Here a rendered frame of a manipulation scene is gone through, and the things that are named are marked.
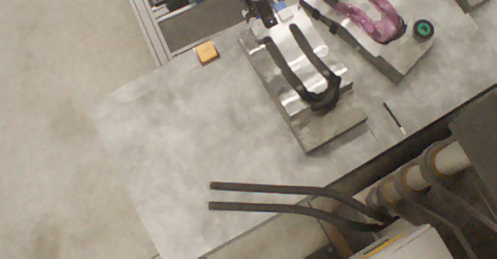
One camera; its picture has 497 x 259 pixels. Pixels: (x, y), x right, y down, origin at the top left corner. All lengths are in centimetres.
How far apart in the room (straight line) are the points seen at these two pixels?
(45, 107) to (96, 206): 63
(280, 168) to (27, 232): 155
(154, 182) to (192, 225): 21
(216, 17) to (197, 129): 95
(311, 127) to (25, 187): 168
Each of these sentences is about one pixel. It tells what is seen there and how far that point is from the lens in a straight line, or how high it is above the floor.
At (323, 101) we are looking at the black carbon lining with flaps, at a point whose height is 87.
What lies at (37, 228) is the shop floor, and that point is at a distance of 293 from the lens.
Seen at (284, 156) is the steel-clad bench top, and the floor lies 80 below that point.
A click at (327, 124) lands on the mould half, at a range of 188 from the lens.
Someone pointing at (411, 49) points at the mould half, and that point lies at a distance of 198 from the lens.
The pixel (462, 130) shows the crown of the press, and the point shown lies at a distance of 91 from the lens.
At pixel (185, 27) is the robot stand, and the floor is 21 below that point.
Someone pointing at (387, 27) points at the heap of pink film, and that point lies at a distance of 201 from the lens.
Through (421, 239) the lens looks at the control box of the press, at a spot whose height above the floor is 147.
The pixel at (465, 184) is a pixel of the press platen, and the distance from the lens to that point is 123.
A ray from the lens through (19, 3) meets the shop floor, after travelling 336.
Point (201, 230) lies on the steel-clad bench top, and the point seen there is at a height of 80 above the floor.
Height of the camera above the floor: 267
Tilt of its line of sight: 75 degrees down
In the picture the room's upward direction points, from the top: 6 degrees counter-clockwise
